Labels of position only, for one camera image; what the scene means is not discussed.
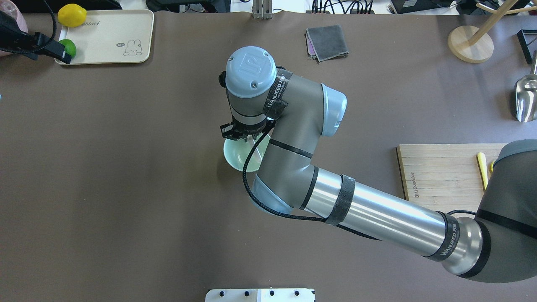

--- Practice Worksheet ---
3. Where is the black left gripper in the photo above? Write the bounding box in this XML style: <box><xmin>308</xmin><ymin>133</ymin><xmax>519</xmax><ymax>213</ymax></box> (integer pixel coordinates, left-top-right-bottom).
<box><xmin>1</xmin><ymin>24</ymin><xmax>72</xmax><ymax>64</ymax></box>

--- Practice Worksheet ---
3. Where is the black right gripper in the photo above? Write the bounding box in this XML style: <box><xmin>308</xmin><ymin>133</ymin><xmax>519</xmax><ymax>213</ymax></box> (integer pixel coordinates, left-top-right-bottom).
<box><xmin>219</xmin><ymin>71</ymin><xmax>277</xmax><ymax>141</ymax></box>

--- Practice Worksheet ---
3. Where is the green bowl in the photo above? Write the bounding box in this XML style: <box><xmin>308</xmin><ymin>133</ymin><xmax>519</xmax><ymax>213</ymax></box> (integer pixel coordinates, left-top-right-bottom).
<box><xmin>223</xmin><ymin>135</ymin><xmax>271</xmax><ymax>173</ymax></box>

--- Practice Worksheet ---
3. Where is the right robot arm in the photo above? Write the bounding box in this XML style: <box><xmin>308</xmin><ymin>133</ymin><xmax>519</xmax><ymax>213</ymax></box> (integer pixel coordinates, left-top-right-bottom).
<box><xmin>219</xmin><ymin>46</ymin><xmax>536</xmax><ymax>283</ymax></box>

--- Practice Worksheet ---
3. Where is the pink bowl with ice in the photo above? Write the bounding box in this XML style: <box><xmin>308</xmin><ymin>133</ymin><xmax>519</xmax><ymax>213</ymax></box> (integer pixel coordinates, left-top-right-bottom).
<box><xmin>0</xmin><ymin>0</ymin><xmax>28</xmax><ymax>49</ymax></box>

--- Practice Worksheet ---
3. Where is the lime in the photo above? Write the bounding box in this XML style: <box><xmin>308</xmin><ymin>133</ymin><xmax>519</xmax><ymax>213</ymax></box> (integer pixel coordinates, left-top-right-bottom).
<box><xmin>59</xmin><ymin>39</ymin><xmax>77</xmax><ymax>58</ymax></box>

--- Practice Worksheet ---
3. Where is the yellow lemon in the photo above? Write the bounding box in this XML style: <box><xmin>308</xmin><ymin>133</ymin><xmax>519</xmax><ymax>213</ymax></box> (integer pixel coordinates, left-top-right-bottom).
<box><xmin>57</xmin><ymin>3</ymin><xmax>88</xmax><ymax>27</ymax></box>

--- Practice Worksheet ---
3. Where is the beige tray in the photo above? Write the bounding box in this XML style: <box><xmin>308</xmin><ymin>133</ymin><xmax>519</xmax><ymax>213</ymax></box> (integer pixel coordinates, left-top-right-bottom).
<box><xmin>58</xmin><ymin>9</ymin><xmax>155</xmax><ymax>65</ymax></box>

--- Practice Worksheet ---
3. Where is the grey folded cloth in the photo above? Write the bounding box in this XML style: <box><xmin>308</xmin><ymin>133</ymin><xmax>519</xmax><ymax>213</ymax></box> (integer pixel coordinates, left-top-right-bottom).
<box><xmin>305</xmin><ymin>24</ymin><xmax>349</xmax><ymax>62</ymax></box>

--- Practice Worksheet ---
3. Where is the bamboo cutting board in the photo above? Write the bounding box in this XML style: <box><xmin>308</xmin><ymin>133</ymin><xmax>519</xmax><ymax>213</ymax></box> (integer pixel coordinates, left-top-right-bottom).
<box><xmin>396</xmin><ymin>143</ymin><xmax>504</xmax><ymax>213</ymax></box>

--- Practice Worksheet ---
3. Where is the yellow plastic knife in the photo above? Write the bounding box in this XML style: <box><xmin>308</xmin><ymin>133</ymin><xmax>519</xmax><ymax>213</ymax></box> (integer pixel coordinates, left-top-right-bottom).
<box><xmin>476</xmin><ymin>152</ymin><xmax>489</xmax><ymax>190</ymax></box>

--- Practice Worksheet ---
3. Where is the wooden cup tree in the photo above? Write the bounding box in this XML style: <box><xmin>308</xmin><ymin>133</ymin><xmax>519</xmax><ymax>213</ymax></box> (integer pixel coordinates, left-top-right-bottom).
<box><xmin>447</xmin><ymin>0</ymin><xmax>537</xmax><ymax>64</ymax></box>

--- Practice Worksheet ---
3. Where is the steel scoop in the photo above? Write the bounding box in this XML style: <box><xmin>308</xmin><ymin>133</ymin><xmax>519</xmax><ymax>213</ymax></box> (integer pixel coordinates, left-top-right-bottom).
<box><xmin>515</xmin><ymin>51</ymin><xmax>537</xmax><ymax>123</ymax></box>

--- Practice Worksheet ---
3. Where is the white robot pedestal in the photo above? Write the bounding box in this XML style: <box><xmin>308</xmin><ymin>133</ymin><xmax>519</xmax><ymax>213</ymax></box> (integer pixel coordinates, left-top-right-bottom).
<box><xmin>205</xmin><ymin>287</ymin><xmax>316</xmax><ymax>302</ymax></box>

